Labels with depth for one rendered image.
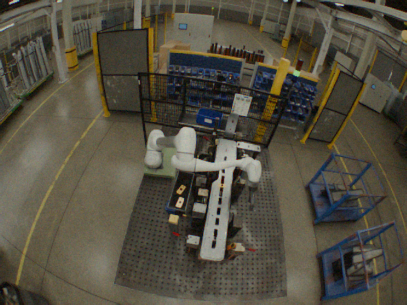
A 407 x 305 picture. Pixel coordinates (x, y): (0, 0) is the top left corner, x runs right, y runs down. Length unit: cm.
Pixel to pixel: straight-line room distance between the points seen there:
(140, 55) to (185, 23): 481
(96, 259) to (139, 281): 106
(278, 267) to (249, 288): 37
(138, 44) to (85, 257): 345
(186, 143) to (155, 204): 86
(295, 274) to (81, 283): 290
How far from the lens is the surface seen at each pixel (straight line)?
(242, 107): 234
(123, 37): 359
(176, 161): 135
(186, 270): 174
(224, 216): 160
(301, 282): 294
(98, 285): 265
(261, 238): 196
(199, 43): 815
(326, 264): 306
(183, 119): 236
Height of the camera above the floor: 242
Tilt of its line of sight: 46 degrees down
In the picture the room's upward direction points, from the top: 9 degrees clockwise
